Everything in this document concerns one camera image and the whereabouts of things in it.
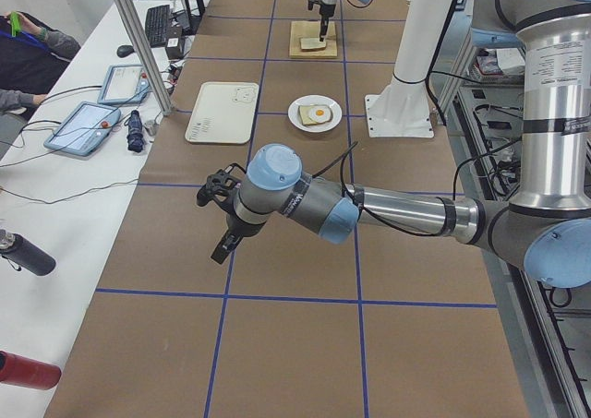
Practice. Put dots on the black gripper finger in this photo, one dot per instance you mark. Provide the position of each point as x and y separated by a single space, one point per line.
221 251
324 25

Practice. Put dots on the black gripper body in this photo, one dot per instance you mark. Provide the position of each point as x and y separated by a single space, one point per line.
238 226
327 12

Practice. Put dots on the bread slice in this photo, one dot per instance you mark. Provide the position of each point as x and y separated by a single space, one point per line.
310 44
303 113

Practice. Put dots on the white round plate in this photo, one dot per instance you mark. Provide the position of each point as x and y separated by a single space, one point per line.
294 117

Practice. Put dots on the wooden cutting board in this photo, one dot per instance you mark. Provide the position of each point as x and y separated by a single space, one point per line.
303 29

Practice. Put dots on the fried egg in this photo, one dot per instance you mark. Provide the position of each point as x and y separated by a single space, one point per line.
319 114

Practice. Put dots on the cream bear tray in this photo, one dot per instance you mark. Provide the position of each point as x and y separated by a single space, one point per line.
224 113

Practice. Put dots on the folded dark umbrella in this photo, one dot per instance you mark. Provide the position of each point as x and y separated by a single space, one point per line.
135 139

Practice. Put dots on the small black box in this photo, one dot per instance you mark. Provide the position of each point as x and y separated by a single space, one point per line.
174 48

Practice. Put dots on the black keyboard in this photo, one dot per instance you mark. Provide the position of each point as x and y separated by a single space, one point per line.
156 25

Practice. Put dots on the near teach pendant tablet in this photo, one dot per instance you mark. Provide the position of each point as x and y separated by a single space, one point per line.
84 130

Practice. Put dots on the teach pendant tablet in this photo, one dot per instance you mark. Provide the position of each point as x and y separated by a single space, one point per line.
124 84
84 130

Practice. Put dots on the far teach pendant tablet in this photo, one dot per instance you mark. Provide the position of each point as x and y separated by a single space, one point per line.
124 84

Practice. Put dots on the black computer mouse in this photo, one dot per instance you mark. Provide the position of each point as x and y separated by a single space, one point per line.
124 50

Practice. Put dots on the black bottle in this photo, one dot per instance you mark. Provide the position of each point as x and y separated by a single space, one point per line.
25 254

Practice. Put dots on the red bottle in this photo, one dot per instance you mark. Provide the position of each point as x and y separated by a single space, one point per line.
20 371

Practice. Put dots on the seated person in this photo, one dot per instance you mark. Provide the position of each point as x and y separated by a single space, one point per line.
32 60

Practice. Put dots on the green handheld tool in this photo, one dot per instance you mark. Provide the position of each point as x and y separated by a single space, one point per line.
14 22

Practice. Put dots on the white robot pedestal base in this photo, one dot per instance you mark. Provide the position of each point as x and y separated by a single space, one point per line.
402 108

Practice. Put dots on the aluminium frame post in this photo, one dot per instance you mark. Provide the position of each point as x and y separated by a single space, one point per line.
129 16

